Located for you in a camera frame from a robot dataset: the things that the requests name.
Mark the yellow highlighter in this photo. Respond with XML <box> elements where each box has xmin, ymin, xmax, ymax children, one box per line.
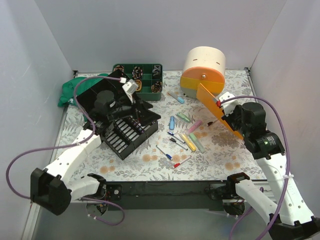
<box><xmin>179</xmin><ymin>133</ymin><xmax>197</xmax><ymax>152</ymax></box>

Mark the round cream drawer cabinet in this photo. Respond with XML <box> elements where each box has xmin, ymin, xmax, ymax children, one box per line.
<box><xmin>180</xmin><ymin>46</ymin><xmax>226</xmax><ymax>98</ymax></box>

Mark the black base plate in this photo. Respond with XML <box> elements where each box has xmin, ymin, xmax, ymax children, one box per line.
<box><xmin>88</xmin><ymin>180</ymin><xmax>245</xmax><ymax>215</ymax></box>

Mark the white marker black cap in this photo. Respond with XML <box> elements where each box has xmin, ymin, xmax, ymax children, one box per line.
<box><xmin>169</xmin><ymin>137</ymin><xmax>188</xmax><ymax>151</ymax></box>

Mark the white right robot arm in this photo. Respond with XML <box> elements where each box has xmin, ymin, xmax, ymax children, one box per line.
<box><xmin>221</xmin><ymin>100</ymin><xmax>320</xmax><ymax>240</ymax></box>

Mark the green cloth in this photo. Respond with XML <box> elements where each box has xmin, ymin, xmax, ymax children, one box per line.
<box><xmin>57</xmin><ymin>76</ymin><xmax>102</xmax><ymax>108</ymax></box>

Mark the floral table mat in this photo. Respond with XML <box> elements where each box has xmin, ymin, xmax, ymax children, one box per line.
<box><xmin>71</xmin><ymin>71</ymin><xmax>265</xmax><ymax>182</ymax></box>

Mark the black mesh file organizer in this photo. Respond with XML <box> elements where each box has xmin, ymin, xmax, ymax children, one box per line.
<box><xmin>76</xmin><ymin>70</ymin><xmax>161</xmax><ymax>160</ymax></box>

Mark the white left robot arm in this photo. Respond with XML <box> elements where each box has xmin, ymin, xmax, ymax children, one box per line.
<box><xmin>30</xmin><ymin>90</ymin><xmax>136</xmax><ymax>216</ymax></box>

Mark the pink highlighter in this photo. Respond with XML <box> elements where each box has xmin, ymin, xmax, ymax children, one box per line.
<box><xmin>186</xmin><ymin>120</ymin><xmax>203</xmax><ymax>135</ymax></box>

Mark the green compartment tray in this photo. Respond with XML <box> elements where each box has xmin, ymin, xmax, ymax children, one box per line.
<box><xmin>113</xmin><ymin>63</ymin><xmax>163</xmax><ymax>101</ymax></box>

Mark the blue correction tape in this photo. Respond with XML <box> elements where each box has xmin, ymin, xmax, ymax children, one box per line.
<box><xmin>169</xmin><ymin>115</ymin><xmax>175</xmax><ymax>131</ymax></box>

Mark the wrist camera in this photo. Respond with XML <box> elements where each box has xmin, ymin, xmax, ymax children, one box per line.
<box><xmin>216</xmin><ymin>91</ymin><xmax>239</xmax><ymax>117</ymax></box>
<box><xmin>122</xmin><ymin>79</ymin><xmax>138</xmax><ymax>103</ymax></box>

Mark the white marker red cap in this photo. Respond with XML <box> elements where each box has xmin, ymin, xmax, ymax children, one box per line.
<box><xmin>173</xmin><ymin>155</ymin><xmax>192</xmax><ymax>169</ymax></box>

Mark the green highlighter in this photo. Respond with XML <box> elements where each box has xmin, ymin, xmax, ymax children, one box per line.
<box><xmin>189</xmin><ymin>133</ymin><xmax>206</xmax><ymax>154</ymax></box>

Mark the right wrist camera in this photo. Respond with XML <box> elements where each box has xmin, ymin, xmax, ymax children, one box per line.
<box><xmin>216</xmin><ymin>91</ymin><xmax>239</xmax><ymax>117</ymax></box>

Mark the grey marker light-blue cap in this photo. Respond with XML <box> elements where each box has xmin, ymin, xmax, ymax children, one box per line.
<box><xmin>168</xmin><ymin>91</ymin><xmax>185</xmax><ymax>104</ymax></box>

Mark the small white marker blue cap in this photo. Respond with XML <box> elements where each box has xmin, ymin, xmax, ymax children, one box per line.
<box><xmin>167</xmin><ymin>131</ymin><xmax>185</xmax><ymax>144</ymax></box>

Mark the orange file folder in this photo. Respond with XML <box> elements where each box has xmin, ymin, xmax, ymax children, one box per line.
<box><xmin>196</xmin><ymin>83</ymin><xmax>243</xmax><ymax>140</ymax></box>

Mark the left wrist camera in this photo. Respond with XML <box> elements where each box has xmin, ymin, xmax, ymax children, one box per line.
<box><xmin>122</xmin><ymin>79</ymin><xmax>138</xmax><ymax>103</ymax></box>

